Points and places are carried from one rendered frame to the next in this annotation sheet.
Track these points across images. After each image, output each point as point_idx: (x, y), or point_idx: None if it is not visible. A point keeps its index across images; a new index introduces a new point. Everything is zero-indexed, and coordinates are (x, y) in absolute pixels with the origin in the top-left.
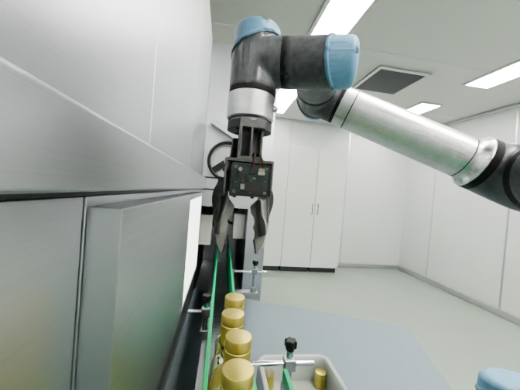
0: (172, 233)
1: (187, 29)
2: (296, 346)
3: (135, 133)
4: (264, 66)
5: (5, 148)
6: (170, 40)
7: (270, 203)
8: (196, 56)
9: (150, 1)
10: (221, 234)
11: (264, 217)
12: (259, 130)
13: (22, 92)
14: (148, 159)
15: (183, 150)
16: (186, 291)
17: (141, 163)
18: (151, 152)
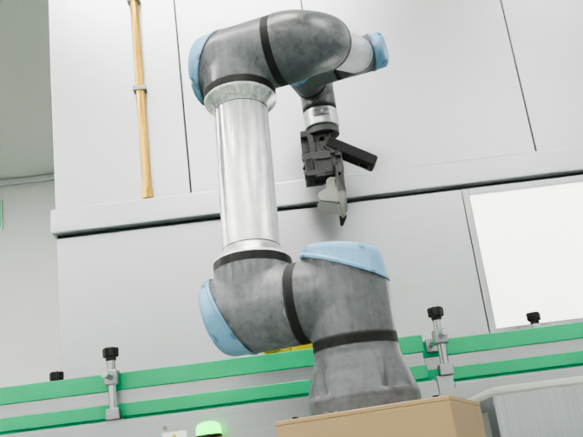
0: (373, 229)
1: (405, 41)
2: (432, 311)
3: (299, 177)
4: (301, 99)
5: (206, 206)
6: (348, 92)
7: (337, 175)
8: (481, 20)
9: (298, 105)
10: (337, 212)
11: (324, 189)
12: (306, 137)
13: (207, 195)
14: (296, 187)
15: (454, 146)
16: (546, 321)
17: (284, 192)
18: (298, 183)
